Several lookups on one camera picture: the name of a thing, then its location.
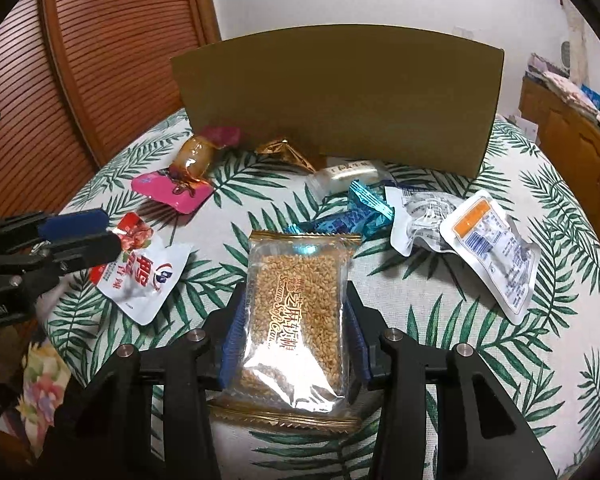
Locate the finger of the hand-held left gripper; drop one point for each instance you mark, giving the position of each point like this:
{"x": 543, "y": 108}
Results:
{"x": 95, "y": 250}
{"x": 75, "y": 223}

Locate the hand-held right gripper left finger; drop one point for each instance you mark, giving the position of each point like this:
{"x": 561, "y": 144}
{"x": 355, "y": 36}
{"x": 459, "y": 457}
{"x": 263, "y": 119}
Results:
{"x": 234, "y": 330}

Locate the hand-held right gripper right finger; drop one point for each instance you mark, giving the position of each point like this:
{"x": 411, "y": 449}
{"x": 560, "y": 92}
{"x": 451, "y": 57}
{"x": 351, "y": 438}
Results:
{"x": 356, "y": 330}

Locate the red and white snack packet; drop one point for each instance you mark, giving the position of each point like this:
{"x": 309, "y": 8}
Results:
{"x": 140, "y": 280}

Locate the clear sesame candy packet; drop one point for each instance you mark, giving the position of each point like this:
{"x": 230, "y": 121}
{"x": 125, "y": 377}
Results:
{"x": 295, "y": 310}

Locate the clear white snack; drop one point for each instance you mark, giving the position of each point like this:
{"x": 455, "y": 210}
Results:
{"x": 350, "y": 172}

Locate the gold candy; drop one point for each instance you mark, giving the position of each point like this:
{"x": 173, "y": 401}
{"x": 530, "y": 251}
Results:
{"x": 280, "y": 150}

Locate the brown cardboard box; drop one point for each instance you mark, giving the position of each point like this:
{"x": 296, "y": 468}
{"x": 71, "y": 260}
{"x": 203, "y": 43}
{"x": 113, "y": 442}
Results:
{"x": 330, "y": 100}

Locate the green leaf print tablecloth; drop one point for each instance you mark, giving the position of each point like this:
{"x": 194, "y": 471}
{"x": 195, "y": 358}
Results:
{"x": 430, "y": 340}

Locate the pink snack packet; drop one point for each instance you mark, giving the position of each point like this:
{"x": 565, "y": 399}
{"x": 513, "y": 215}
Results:
{"x": 160, "y": 187}

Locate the floral cloth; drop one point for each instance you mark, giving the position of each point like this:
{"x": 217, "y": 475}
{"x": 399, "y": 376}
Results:
{"x": 37, "y": 385}

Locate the blue wrapped candy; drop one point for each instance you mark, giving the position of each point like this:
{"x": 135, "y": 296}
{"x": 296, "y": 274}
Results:
{"x": 372, "y": 200}
{"x": 330, "y": 224}

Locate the silver white snack packet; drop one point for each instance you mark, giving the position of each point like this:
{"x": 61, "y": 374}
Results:
{"x": 420, "y": 220}

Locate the brown candy in magenta wrapper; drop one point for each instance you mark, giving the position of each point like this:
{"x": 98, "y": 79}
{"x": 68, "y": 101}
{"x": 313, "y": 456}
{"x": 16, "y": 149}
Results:
{"x": 195, "y": 155}

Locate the white packet with orange label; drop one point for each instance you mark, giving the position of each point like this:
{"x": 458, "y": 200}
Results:
{"x": 495, "y": 250}

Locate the wooden louvered door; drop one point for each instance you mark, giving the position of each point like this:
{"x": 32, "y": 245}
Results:
{"x": 105, "y": 60}

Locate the white paper box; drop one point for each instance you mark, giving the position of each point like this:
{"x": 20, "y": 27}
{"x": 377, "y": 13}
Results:
{"x": 525, "y": 125}

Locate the wooden cabinet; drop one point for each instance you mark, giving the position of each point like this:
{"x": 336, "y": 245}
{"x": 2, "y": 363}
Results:
{"x": 570, "y": 150}

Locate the pile of folded floral cloths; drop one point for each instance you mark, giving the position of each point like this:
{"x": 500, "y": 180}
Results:
{"x": 555, "y": 77}

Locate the blue packet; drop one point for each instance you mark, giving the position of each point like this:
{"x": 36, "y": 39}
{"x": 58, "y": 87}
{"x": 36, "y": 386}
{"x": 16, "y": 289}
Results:
{"x": 591, "y": 96}

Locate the beige hanging cloth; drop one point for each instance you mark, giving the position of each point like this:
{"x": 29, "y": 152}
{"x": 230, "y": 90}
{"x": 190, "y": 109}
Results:
{"x": 576, "y": 35}

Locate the white wall socket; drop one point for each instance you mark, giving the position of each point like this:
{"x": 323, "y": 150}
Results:
{"x": 464, "y": 32}

